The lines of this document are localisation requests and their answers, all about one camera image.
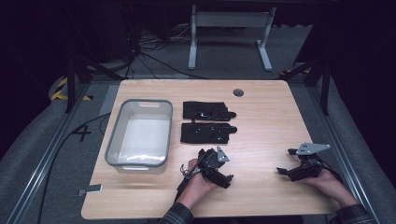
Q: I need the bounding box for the black glove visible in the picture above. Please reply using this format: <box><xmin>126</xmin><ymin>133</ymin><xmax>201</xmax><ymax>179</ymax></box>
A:
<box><xmin>182</xmin><ymin>101</ymin><xmax>237</xmax><ymax>122</ymax></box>
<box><xmin>179</xmin><ymin>121</ymin><xmax>238</xmax><ymax>145</ymax></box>

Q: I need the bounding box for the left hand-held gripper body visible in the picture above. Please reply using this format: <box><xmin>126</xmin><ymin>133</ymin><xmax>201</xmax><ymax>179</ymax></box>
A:
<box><xmin>199</xmin><ymin>146</ymin><xmax>232</xmax><ymax>187</ymax></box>

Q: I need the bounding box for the white plastic bin grey rim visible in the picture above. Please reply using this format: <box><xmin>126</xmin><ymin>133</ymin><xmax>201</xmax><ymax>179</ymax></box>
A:
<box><xmin>104</xmin><ymin>98</ymin><xmax>174</xmax><ymax>175</ymax></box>

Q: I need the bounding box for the aluminium floor rail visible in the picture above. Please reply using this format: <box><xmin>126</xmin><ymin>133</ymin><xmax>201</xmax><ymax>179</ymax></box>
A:
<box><xmin>305</xmin><ymin>86</ymin><xmax>381</xmax><ymax>224</ymax></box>
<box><xmin>5</xmin><ymin>83</ymin><xmax>92</xmax><ymax>224</ymax></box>

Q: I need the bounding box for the white metal desk frame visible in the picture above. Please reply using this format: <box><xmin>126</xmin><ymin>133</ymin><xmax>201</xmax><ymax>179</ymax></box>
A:
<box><xmin>188</xmin><ymin>4</ymin><xmax>277</xmax><ymax>72</ymax></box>

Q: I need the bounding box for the person's left hand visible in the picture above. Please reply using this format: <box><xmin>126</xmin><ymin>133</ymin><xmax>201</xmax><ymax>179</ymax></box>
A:
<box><xmin>177</xmin><ymin>158</ymin><xmax>219</xmax><ymax>210</ymax></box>

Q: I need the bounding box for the black floor cable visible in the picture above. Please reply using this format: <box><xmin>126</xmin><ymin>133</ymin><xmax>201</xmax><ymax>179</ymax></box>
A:
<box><xmin>36</xmin><ymin>112</ymin><xmax>112</xmax><ymax>224</ymax></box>

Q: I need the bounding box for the bundle of black cables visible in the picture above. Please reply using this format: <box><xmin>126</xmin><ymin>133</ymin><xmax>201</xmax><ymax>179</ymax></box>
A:
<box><xmin>123</xmin><ymin>26</ymin><xmax>207</xmax><ymax>80</ymax></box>

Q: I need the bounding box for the small metal bracket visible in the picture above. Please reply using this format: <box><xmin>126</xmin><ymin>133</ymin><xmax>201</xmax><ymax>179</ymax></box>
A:
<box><xmin>77</xmin><ymin>184</ymin><xmax>104</xmax><ymax>197</ymax></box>

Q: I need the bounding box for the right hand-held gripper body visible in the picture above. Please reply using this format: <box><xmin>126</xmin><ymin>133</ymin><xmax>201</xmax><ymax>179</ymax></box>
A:
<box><xmin>289</xmin><ymin>142</ymin><xmax>332</xmax><ymax>183</ymax></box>

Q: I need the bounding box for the black metal stand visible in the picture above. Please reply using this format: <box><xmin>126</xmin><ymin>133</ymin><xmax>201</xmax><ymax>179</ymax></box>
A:
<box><xmin>64</xmin><ymin>55</ymin><xmax>126</xmax><ymax>114</ymax></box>
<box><xmin>279</xmin><ymin>58</ymin><xmax>332</xmax><ymax>117</ymax></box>

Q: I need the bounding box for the person's right hand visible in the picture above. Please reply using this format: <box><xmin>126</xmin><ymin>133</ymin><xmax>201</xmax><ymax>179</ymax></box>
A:
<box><xmin>303</xmin><ymin>168</ymin><xmax>360</xmax><ymax>208</ymax></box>

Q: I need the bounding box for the yellow black floor tape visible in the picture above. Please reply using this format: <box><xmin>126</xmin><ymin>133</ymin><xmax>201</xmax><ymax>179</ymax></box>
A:
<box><xmin>50</xmin><ymin>77</ymin><xmax>94</xmax><ymax>102</ymax></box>

